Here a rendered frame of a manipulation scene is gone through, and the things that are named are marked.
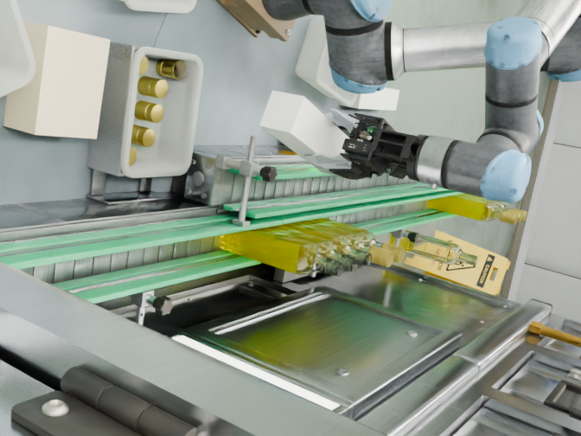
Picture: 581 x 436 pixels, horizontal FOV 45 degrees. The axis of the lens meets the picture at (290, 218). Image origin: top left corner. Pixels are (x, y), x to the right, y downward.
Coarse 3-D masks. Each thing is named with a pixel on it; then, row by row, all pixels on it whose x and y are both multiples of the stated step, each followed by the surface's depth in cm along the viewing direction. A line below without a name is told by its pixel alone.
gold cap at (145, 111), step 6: (138, 102) 128; (144, 102) 128; (138, 108) 128; (144, 108) 127; (150, 108) 126; (156, 108) 127; (162, 108) 128; (138, 114) 128; (144, 114) 127; (150, 114) 126; (156, 114) 127; (162, 114) 128; (150, 120) 127; (156, 120) 128
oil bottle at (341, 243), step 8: (288, 224) 146; (296, 224) 147; (304, 224) 149; (304, 232) 144; (312, 232) 143; (320, 232) 144; (328, 232) 145; (336, 240) 140; (344, 240) 142; (336, 248) 140; (344, 248) 141
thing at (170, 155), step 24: (144, 48) 117; (192, 72) 131; (144, 96) 130; (168, 96) 134; (192, 96) 131; (144, 120) 131; (168, 120) 134; (192, 120) 132; (168, 144) 135; (192, 144) 133; (144, 168) 127; (168, 168) 131
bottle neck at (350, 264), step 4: (332, 256) 136; (336, 256) 135; (340, 256) 135; (344, 256) 135; (348, 256) 135; (340, 260) 135; (344, 260) 134; (348, 260) 134; (352, 260) 134; (356, 260) 135; (344, 264) 134; (348, 264) 134; (352, 264) 134; (356, 264) 135; (344, 268) 134; (348, 268) 134; (352, 268) 135; (356, 268) 136; (352, 272) 135
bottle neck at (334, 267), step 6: (318, 258) 131; (324, 258) 131; (318, 264) 130; (324, 264) 130; (330, 264) 129; (336, 264) 129; (342, 264) 130; (318, 270) 131; (324, 270) 130; (330, 270) 129; (336, 270) 129; (342, 270) 131; (336, 276) 129
